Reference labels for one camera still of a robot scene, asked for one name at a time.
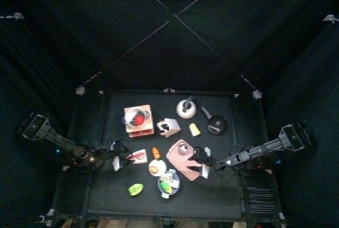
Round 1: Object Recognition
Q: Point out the red wooden toy stove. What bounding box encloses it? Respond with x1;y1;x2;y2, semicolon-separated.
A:
123;104;155;139

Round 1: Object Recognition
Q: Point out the orange toy carrot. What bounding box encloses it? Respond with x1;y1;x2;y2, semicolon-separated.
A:
151;146;163;160

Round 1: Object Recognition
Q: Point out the white toy food piece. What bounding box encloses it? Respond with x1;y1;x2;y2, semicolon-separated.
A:
160;174;180;189

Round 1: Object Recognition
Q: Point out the pink cutting board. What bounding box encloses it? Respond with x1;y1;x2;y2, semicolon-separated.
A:
164;138;209;182

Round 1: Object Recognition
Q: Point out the small white plate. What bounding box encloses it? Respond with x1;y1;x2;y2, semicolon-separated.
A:
147;158;168;177

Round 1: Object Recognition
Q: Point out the black toy frying pan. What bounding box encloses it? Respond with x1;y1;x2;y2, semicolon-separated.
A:
200;106;229;136

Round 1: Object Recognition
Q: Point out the yellow toy cheese wedge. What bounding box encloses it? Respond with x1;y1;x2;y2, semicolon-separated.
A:
188;122;203;138

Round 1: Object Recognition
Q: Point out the green toy lime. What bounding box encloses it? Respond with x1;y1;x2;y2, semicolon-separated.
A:
127;182;145;197

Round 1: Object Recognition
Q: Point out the white toy cooking pot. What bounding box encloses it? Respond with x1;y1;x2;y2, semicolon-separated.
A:
121;107;152;128

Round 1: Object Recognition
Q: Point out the white red watermelon slice toy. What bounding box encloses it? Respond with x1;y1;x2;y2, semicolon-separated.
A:
125;148;148;165

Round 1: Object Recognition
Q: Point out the grey bowl with handles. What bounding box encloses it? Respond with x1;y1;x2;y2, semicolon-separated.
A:
156;168;183;200

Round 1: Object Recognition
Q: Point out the green yellow toy food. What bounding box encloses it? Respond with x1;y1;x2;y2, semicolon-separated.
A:
159;181;175;194

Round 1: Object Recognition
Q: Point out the red toy apple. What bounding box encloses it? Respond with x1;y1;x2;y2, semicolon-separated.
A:
132;114;147;126

